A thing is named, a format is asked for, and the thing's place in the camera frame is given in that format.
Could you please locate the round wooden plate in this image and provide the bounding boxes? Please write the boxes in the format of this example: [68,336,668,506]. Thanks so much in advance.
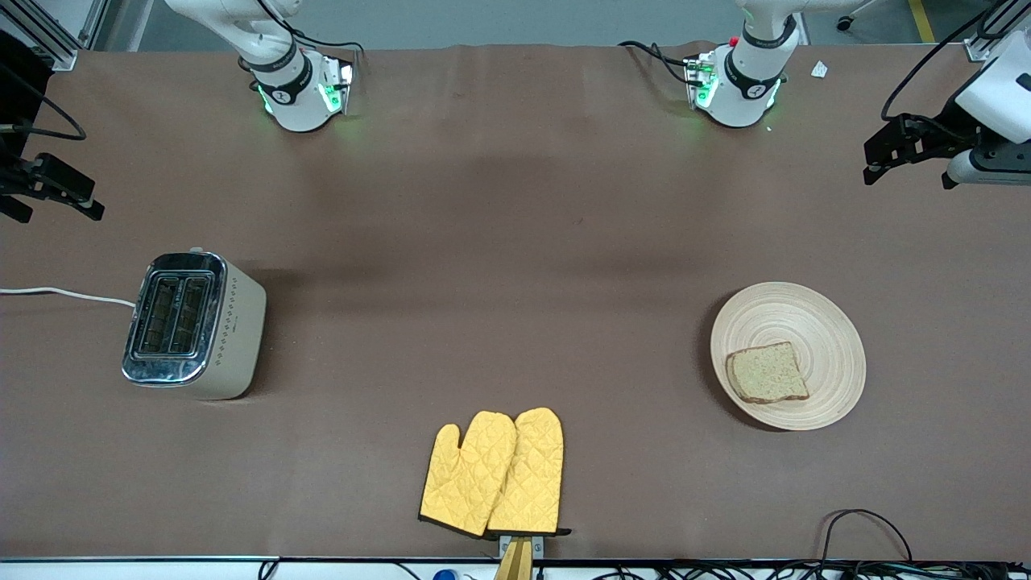
[710,281,867,432]

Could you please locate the brown bread slice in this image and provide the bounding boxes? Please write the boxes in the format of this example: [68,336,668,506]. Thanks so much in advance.
[725,341,810,405]

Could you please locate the cream and chrome toaster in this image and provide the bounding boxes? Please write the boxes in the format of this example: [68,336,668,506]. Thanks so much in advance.
[121,247,267,401]

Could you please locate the black caster wheel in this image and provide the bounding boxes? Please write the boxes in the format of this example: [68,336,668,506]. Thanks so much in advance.
[836,0,880,33]

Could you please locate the brown table cover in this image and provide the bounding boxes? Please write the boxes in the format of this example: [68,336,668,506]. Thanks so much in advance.
[0,40,1031,562]

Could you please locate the yellow quilted oven mitt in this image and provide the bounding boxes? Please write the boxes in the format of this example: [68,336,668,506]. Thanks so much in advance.
[419,411,518,537]
[487,407,571,537]

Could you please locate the white toaster power cord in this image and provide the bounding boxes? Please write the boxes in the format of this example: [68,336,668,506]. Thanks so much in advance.
[0,287,138,309]

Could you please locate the aluminium frame profile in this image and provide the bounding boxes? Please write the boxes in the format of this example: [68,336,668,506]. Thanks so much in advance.
[0,0,110,73]
[963,0,1031,62]

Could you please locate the black left arm base cable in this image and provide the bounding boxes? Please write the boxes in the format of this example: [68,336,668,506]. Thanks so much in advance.
[618,40,695,86]

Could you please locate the black arm base cable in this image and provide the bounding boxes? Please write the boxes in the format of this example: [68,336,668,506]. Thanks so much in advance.
[618,40,695,86]
[256,0,366,62]

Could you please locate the black right arm base cable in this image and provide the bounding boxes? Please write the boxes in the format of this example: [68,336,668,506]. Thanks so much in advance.
[256,0,366,62]

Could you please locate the looped black cable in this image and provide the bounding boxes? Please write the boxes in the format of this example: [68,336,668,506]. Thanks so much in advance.
[819,509,914,565]

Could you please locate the tangled black cables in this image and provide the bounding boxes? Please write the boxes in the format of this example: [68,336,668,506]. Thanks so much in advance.
[596,561,1031,580]

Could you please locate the wooden clamp with metal bracket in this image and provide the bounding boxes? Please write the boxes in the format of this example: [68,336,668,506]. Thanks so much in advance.
[493,533,545,580]

